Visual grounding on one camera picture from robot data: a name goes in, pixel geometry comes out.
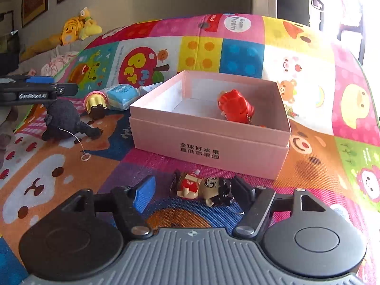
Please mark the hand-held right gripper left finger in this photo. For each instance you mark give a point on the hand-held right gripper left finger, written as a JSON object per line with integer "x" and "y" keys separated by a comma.
{"x": 145, "y": 194}

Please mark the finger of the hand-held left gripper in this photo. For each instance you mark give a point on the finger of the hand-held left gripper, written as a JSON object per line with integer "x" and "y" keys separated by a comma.
{"x": 67, "y": 89}
{"x": 41, "y": 80}

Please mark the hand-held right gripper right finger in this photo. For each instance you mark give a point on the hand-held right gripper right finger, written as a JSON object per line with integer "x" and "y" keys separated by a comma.
{"x": 242, "y": 190}

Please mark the black plush toy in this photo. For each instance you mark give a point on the black plush toy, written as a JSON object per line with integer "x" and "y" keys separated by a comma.
{"x": 62, "y": 115}

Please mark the blue tissue packet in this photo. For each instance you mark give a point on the blue tissue packet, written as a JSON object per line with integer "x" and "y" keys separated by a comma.
{"x": 123, "y": 95}

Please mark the pink cardboard box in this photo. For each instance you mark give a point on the pink cardboard box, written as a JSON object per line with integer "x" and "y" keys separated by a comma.
{"x": 207, "y": 142}

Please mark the pink cloth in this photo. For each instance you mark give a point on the pink cloth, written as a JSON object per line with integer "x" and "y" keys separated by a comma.
{"x": 56, "y": 63}

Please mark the pink and brown cupcake toy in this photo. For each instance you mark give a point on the pink and brown cupcake toy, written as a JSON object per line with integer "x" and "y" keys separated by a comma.
{"x": 96, "y": 104}

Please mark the dark object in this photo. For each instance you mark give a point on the dark object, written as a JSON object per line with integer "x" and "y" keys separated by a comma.
{"x": 9, "y": 56}

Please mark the orange striped plush toy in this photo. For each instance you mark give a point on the orange striped plush toy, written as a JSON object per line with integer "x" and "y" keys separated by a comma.
{"x": 69, "y": 31}

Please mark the yellow plush toy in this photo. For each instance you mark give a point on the yellow plush toy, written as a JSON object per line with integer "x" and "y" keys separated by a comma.
{"x": 92, "y": 29}

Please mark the colourful printed play mat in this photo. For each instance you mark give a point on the colourful printed play mat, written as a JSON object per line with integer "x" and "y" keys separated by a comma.
{"x": 311, "y": 160}

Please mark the white and blue packet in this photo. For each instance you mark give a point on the white and blue packet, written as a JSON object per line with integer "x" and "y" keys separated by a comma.
{"x": 150, "y": 89}

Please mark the red toy figure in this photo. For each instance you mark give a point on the red toy figure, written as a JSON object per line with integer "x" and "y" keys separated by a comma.
{"x": 236, "y": 107}

